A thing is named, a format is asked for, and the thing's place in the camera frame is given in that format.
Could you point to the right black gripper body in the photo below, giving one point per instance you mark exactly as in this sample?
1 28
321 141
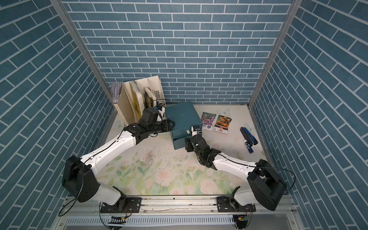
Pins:
201 157

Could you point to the purple striped folder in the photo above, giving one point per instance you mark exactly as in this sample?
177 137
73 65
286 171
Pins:
116 88

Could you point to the blue stapler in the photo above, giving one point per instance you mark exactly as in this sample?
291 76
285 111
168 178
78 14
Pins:
252 135

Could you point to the dark sunflower cover book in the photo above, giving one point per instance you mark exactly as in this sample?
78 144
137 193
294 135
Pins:
149 98

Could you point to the purple flower seed bag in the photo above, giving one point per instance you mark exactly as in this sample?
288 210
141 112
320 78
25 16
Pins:
207 120

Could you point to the small blue white tube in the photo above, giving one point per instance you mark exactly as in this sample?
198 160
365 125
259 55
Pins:
249 146

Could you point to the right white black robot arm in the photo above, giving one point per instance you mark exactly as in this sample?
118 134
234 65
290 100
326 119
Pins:
267 187

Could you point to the teal three-drawer cabinet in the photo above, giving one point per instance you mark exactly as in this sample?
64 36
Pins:
185 117

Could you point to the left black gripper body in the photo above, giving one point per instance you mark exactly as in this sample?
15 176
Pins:
158 127

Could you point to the white file organizer rack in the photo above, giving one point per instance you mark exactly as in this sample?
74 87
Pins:
124 107

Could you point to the aluminium mounting rail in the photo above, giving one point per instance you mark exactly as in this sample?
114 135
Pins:
175 205

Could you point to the yellow cover book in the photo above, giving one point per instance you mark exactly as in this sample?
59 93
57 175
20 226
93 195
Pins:
137 101

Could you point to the black stapler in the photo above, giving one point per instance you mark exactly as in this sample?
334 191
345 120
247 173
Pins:
244 134

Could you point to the orange flower seed bag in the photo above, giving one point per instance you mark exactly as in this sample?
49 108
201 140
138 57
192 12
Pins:
222 124

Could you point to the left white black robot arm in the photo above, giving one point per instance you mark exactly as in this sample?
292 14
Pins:
79 177

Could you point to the floral table mat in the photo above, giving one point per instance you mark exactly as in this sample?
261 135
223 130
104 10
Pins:
154 167

